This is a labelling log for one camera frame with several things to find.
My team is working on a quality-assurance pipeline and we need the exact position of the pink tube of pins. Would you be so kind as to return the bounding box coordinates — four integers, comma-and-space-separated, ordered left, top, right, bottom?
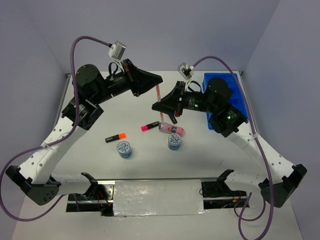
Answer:
158, 121, 185, 137

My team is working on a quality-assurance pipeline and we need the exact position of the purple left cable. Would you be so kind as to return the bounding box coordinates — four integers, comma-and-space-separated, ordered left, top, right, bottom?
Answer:
0, 36, 112, 223

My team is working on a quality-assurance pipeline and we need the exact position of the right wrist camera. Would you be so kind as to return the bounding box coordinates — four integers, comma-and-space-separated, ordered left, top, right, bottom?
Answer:
177, 62, 194, 88

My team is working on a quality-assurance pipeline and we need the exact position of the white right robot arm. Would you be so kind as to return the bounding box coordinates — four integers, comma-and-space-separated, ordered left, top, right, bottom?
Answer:
151, 77, 307, 208

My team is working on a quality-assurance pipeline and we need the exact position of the purple cable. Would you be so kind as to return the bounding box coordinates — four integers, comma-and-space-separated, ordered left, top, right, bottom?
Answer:
192, 55, 275, 240
0, 36, 112, 223

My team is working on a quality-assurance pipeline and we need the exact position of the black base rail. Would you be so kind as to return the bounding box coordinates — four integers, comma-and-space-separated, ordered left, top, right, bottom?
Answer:
66, 178, 247, 217

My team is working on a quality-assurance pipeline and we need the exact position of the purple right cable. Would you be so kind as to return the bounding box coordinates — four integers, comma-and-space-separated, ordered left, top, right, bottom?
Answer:
192, 55, 275, 240

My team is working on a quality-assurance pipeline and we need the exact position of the silver foil plate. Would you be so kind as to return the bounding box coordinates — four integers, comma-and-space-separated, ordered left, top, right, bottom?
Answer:
113, 179, 205, 217

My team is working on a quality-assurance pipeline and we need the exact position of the blue round tub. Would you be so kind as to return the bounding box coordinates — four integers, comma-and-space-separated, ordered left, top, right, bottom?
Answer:
168, 133, 182, 151
116, 141, 133, 159

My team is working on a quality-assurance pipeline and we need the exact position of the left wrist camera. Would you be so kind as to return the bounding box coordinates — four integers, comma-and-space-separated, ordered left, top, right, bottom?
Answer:
108, 41, 127, 63

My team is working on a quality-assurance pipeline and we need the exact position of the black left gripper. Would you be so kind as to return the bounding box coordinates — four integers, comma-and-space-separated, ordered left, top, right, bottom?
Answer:
91, 58, 162, 105

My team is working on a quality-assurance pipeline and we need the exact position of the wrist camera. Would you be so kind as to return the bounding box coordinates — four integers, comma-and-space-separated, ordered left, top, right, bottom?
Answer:
177, 62, 194, 88
108, 41, 127, 63

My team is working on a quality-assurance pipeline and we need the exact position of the pink black highlighter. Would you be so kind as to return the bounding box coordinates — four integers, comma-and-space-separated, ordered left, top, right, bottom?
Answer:
140, 121, 160, 132

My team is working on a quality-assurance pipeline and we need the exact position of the blue compartment tray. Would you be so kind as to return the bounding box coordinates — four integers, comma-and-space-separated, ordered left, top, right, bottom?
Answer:
202, 72, 249, 131

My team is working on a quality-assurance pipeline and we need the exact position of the blue black highlighter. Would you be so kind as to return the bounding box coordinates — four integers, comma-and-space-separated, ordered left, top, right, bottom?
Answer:
168, 114, 178, 124

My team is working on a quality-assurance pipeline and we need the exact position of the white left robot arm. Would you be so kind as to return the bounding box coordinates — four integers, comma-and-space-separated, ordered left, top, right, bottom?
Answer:
5, 59, 163, 206

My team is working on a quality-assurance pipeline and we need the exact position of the thin orange pen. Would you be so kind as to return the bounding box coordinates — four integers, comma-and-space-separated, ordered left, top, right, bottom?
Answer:
155, 84, 164, 122

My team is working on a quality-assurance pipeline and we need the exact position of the orange black highlighter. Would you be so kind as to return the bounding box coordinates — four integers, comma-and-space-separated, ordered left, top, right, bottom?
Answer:
105, 132, 126, 143

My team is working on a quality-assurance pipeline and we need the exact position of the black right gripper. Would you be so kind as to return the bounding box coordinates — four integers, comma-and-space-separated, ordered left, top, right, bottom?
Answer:
151, 80, 216, 117

